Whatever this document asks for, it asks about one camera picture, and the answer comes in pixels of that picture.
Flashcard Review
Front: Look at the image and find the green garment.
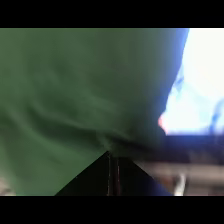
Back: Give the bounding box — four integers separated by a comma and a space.
0, 28, 190, 197

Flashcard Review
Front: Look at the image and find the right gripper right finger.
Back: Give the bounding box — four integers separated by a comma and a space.
116, 155, 173, 197

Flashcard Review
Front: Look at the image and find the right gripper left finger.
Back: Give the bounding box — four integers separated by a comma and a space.
54, 151, 111, 197

